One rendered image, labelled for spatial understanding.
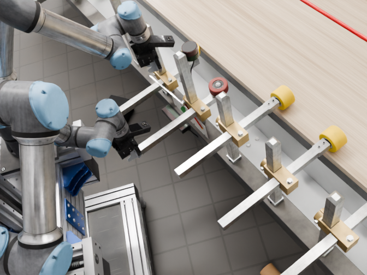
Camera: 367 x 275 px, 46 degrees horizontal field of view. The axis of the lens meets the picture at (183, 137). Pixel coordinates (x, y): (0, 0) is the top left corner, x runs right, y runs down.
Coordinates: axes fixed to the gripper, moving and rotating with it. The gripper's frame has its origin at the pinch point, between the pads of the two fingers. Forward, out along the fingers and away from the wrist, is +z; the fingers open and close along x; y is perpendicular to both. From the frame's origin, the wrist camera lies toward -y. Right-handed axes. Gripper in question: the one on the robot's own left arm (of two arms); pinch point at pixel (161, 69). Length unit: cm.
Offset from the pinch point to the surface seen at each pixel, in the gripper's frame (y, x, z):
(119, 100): 38, -67, 82
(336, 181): -45, 65, 23
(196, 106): -7.7, 18.1, 9.4
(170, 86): -0.2, -1.0, 13.1
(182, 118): -0.4, 20.3, 9.9
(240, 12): -42.4, -22.5, 8.4
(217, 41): -27.1, -10.0, 7.5
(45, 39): 86, -170, 91
